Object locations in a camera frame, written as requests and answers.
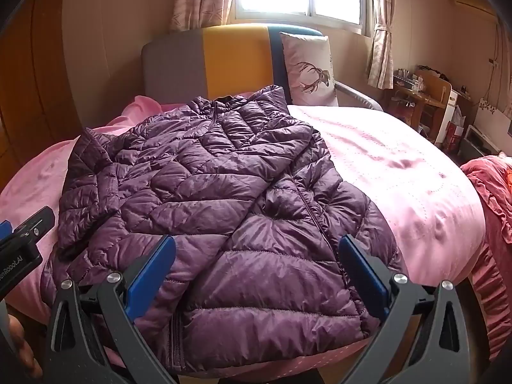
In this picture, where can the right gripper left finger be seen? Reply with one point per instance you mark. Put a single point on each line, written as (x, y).
(92, 336)

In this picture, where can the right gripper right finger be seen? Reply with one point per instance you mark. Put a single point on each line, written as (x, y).
(440, 348)

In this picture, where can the purple quilted down jacket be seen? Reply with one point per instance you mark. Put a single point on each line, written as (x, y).
(256, 208)

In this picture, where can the person left hand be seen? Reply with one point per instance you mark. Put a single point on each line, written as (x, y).
(23, 350)

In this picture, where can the pink bed cover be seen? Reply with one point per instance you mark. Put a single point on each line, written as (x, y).
(431, 207)

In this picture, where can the red ruffled blanket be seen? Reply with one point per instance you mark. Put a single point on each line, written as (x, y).
(491, 275)

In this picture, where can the white red paper bag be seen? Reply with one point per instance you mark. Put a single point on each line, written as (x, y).
(452, 125)

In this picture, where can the wooden desk shelf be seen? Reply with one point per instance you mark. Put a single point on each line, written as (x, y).
(422, 91)

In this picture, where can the right pink curtain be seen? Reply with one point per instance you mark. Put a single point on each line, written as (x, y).
(381, 63)

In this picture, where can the grey yellow blue headboard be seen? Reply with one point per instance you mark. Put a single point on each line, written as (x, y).
(217, 61)

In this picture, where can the deer print pillow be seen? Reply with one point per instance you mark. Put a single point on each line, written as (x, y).
(308, 63)

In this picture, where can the grey bed rail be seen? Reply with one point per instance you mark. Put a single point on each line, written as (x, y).
(367, 101)

